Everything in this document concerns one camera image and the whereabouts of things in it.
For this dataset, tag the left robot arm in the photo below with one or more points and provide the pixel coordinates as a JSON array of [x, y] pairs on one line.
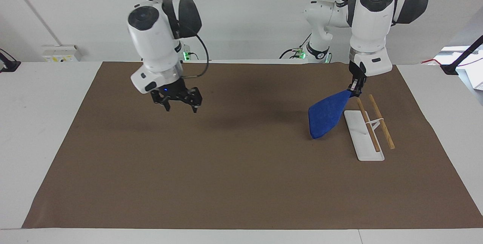
[[371, 25]]

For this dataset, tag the black stand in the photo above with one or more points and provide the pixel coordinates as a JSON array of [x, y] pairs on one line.
[[462, 57], [8, 64]]

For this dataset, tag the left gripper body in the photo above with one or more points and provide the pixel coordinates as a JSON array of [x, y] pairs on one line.
[[356, 73]]

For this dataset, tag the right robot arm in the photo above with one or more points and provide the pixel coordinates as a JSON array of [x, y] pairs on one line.
[[153, 44]]

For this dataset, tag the white wall socket box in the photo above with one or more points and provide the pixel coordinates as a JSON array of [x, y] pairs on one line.
[[60, 53]]

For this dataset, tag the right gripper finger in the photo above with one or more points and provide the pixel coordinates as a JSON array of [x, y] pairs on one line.
[[193, 98], [163, 102]]

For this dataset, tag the blue towel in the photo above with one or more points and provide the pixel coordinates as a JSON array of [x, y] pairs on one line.
[[326, 115]]

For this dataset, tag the white rack with wooden rods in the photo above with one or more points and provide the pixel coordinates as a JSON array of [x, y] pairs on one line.
[[364, 138]]

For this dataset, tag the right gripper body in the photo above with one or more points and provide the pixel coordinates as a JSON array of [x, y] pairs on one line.
[[170, 90]]

